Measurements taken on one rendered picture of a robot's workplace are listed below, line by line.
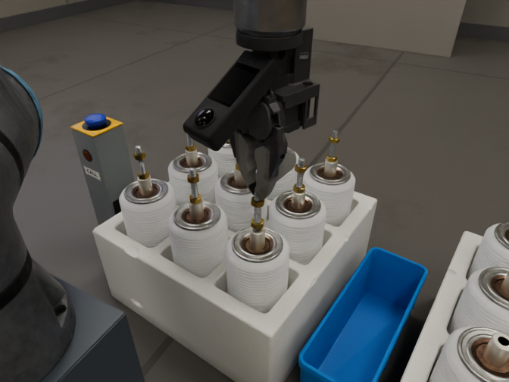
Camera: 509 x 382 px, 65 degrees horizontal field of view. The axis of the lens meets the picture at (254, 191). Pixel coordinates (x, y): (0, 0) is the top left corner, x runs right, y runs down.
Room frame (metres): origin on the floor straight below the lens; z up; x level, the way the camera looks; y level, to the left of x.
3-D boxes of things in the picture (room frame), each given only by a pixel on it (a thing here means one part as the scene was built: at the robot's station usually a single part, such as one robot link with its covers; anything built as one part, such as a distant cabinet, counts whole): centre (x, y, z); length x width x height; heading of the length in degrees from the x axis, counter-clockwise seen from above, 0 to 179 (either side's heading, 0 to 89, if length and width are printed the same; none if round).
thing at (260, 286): (0.44, 0.00, 0.16); 0.10 x 0.10 x 0.18
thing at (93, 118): (0.71, 0.30, 0.32); 0.04 x 0.04 x 0.02
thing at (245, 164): (0.47, -0.01, 0.38); 0.06 x 0.03 x 0.09; 131
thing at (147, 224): (0.58, 0.19, 0.16); 0.10 x 0.10 x 0.18
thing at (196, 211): (0.51, 0.09, 0.26); 0.02 x 0.02 x 0.03
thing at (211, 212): (0.51, 0.09, 0.25); 0.08 x 0.08 x 0.01
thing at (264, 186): (0.44, -0.03, 0.38); 0.06 x 0.03 x 0.09; 131
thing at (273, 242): (0.44, 0.00, 0.25); 0.08 x 0.08 x 0.01
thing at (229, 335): (0.60, 0.02, 0.09); 0.39 x 0.39 x 0.18; 55
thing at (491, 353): (0.26, -0.26, 0.26); 0.02 x 0.02 x 0.03
